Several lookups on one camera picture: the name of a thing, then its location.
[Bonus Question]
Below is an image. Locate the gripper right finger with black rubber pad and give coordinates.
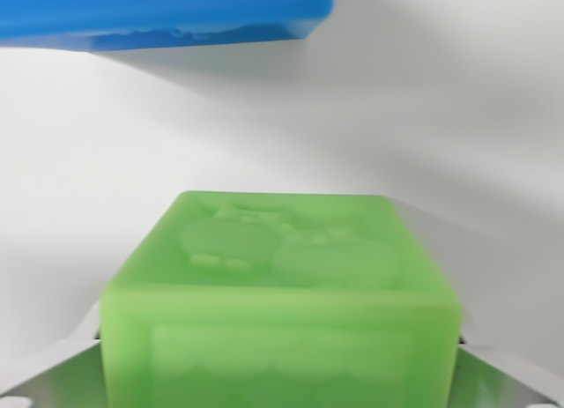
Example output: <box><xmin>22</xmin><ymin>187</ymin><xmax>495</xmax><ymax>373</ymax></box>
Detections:
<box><xmin>453</xmin><ymin>332</ymin><xmax>564</xmax><ymax>408</ymax></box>

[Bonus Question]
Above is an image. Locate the green embossed cube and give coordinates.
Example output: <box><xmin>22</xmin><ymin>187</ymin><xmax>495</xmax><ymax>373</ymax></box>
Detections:
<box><xmin>97</xmin><ymin>190</ymin><xmax>464</xmax><ymax>408</ymax></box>

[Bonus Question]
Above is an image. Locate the gripper left finger with black rubber pad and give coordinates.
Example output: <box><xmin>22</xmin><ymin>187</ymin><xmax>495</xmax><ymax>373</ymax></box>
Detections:
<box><xmin>0</xmin><ymin>302</ymin><xmax>103</xmax><ymax>408</ymax></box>

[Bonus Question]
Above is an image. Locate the blue embossed cube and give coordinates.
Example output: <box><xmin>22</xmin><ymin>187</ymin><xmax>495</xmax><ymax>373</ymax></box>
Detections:
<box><xmin>0</xmin><ymin>0</ymin><xmax>335</xmax><ymax>55</ymax></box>

